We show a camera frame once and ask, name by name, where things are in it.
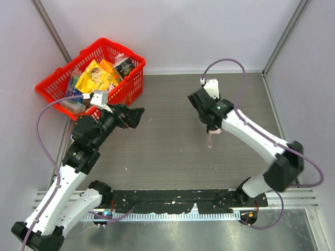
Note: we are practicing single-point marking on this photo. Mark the pink folding umbrella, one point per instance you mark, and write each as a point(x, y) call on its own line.
point(210, 133)

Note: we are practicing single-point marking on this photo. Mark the red plastic shopping basket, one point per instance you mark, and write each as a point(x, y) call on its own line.
point(55, 85)

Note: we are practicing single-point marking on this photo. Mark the clear plastic container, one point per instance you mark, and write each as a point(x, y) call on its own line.
point(73, 107)

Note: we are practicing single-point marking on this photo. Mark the black box with gold print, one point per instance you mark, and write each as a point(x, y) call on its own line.
point(124, 67)

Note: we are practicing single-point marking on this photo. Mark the white slotted cable duct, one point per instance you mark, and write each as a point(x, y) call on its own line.
point(193, 216)

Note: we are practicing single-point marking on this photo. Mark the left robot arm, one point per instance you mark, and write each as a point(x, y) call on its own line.
point(50, 223)

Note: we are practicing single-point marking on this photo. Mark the aluminium frame rail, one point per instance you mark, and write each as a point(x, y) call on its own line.
point(293, 198)

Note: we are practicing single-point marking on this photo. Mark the orange snack box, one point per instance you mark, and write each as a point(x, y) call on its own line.
point(108, 67)

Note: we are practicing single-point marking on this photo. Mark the yellow snack bag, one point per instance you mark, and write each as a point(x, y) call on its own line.
point(94, 78)

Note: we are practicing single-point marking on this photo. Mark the red and white snack packet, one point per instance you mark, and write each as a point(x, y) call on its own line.
point(111, 87)

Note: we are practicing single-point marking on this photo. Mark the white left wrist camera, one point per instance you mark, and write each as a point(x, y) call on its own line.
point(99, 99)

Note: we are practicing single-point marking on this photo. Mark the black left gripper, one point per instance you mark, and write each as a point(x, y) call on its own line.
point(123, 115)

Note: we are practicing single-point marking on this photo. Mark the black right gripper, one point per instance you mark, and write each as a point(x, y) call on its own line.
point(197, 99)

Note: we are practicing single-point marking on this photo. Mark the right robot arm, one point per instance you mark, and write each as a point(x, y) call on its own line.
point(284, 159)

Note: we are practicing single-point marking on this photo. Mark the blue snack packet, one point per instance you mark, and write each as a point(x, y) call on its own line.
point(71, 89)

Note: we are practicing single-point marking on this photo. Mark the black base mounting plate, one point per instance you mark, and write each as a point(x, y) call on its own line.
point(208, 201)

